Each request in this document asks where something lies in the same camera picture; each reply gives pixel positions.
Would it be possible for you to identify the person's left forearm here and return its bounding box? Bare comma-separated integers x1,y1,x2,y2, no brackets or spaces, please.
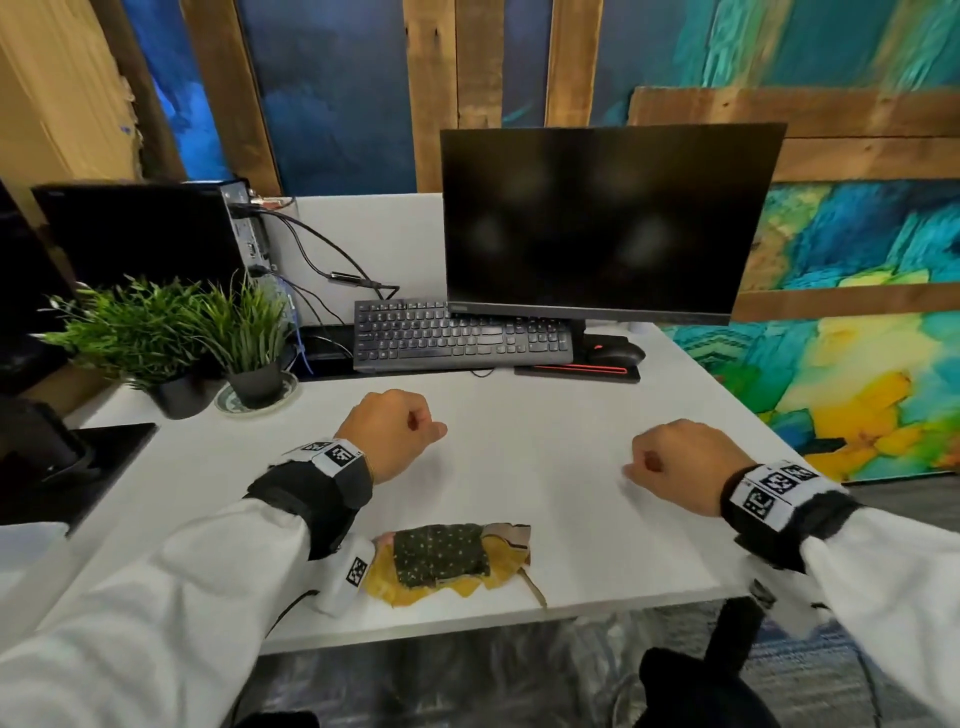
0,498,312,728

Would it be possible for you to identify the dark dotted fabric piece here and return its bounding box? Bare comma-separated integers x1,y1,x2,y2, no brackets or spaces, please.
392,523,493,588

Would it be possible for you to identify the white green coaster plate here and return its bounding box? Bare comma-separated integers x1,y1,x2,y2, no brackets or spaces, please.
214,371,300,418

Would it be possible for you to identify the black keyboard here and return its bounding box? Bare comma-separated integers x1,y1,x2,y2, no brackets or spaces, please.
352,299,576,375

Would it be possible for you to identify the person's black trouser leg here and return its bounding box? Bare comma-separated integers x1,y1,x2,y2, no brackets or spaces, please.
636,597,766,728

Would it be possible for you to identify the black computer mouse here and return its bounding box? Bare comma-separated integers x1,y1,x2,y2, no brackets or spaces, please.
586,341,647,367

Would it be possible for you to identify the small green potted plant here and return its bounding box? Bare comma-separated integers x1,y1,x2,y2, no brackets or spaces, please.
196,271,295,411

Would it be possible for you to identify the black left wrist strap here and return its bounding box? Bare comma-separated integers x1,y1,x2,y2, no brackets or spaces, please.
246,438,375,561

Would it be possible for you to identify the black computer monitor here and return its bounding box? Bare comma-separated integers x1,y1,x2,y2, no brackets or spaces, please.
438,123,788,327

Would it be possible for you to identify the black cable with adapter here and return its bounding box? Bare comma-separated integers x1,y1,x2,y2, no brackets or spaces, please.
228,201,401,300

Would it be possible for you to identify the person's right hand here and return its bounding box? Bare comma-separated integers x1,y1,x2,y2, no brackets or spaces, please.
621,418,757,519

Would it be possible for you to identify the black desktop computer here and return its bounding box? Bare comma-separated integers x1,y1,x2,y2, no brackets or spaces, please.
31,178,276,295

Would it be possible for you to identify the black red-edged mouse pad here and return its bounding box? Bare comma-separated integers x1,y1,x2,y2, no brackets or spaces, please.
514,346,643,384

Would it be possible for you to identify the person's left hand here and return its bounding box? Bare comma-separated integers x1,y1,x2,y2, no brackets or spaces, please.
343,389,449,486

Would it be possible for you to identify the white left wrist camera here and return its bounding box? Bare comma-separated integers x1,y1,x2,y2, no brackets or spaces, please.
313,535,374,618

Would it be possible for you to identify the tan fabric piece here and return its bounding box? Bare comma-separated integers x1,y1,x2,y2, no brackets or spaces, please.
480,522,549,608

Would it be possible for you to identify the colourful abstract painting canvas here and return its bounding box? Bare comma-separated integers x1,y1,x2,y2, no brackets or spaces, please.
628,86,960,485

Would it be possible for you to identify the black right wrist strap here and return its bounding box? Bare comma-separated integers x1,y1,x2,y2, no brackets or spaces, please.
720,459,865,576

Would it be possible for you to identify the black monitor stand base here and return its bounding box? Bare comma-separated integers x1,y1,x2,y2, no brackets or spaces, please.
0,397,159,538

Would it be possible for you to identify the person's right forearm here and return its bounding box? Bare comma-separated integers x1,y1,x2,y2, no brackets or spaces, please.
798,504,960,728

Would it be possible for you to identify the blue cable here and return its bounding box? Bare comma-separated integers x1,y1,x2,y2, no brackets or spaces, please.
264,273,313,376

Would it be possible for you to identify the large green potted plant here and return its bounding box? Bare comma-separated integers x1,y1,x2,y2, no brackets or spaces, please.
39,275,226,420

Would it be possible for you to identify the clear plastic sheet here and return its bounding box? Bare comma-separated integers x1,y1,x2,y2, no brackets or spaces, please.
225,600,751,728

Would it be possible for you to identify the yellow fabric piece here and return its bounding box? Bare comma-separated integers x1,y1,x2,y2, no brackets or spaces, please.
364,534,532,606

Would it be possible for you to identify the black wrist strap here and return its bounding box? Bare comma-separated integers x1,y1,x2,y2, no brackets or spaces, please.
720,459,865,576
246,438,375,561

